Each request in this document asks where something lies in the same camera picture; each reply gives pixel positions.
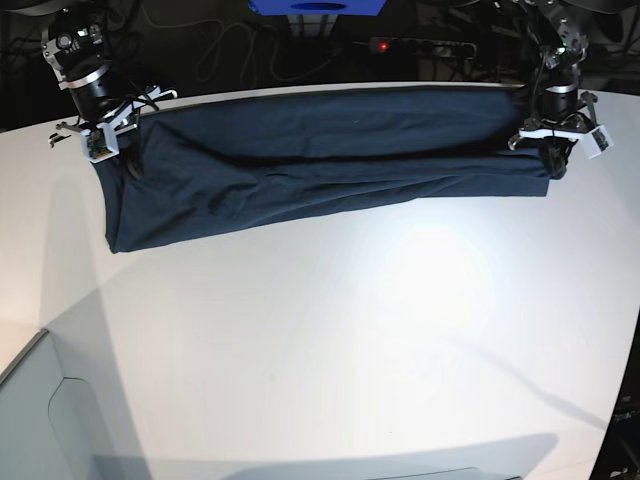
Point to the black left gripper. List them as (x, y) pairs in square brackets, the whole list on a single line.
[(559, 112)]

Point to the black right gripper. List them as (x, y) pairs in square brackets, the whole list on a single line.
[(96, 105)]

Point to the dark blue T-shirt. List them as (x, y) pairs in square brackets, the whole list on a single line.
[(222, 167)]

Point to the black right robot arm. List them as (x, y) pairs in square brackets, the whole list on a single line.
[(76, 45)]

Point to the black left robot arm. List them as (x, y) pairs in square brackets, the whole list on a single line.
[(561, 42)]

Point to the black power strip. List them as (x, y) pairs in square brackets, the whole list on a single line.
[(424, 48)]

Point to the blue box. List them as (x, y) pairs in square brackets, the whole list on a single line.
[(302, 7)]

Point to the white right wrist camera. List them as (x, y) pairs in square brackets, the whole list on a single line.
[(99, 144)]

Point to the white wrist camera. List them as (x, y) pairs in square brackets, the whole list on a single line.
[(99, 144), (596, 141)]

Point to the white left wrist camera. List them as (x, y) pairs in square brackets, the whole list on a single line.
[(596, 141)]

